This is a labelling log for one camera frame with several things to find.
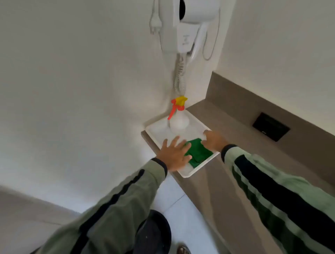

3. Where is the person's left hand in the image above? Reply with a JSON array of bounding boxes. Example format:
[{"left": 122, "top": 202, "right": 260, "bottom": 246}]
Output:
[{"left": 156, "top": 136, "right": 193, "bottom": 172}]

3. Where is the person's right hand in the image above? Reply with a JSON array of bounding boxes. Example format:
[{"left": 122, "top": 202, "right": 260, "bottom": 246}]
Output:
[{"left": 201, "top": 130, "right": 230, "bottom": 153}]

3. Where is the person's right forearm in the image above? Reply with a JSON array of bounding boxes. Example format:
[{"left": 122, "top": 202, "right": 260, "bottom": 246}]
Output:
[{"left": 221, "top": 144, "right": 335, "bottom": 254}]

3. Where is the person's left forearm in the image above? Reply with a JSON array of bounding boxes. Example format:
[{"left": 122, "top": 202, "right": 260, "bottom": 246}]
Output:
[{"left": 34, "top": 158, "right": 168, "bottom": 254}]

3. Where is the green cleaning cloth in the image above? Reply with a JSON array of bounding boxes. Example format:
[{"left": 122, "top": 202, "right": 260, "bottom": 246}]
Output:
[{"left": 183, "top": 138, "right": 214, "bottom": 169}]

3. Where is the white plastic tray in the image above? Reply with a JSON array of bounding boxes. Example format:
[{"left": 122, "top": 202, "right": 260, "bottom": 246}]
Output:
[{"left": 145, "top": 108, "right": 220, "bottom": 178}]

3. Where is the white spray bottle red trigger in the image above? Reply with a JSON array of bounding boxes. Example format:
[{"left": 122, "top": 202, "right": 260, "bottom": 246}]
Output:
[{"left": 167, "top": 96, "right": 190, "bottom": 131}]

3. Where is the person's leg in dark trousers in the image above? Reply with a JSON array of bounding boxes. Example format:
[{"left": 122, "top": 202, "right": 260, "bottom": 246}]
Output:
[{"left": 132, "top": 209, "right": 172, "bottom": 254}]

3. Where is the white power plug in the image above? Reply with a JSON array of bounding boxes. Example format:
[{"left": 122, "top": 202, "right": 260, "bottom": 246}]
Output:
[{"left": 149, "top": 0, "right": 163, "bottom": 35}]

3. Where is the white hair dryer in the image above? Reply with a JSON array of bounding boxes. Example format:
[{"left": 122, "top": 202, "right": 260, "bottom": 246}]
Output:
[{"left": 179, "top": 0, "right": 221, "bottom": 60}]

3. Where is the white coiled cord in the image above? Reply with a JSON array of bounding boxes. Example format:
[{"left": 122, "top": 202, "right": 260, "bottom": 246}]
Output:
[{"left": 174, "top": 53, "right": 188, "bottom": 96}]

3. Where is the black wall plate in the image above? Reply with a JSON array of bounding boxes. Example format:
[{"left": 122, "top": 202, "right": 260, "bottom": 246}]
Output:
[{"left": 252, "top": 112, "right": 291, "bottom": 142}]

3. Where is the thin white cable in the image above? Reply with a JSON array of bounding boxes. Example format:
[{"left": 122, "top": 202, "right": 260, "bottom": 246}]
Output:
[{"left": 202, "top": 8, "right": 221, "bottom": 61}]

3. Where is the white hair dryer wall holder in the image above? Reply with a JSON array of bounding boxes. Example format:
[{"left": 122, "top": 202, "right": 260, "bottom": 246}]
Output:
[{"left": 159, "top": 0, "right": 200, "bottom": 54}]

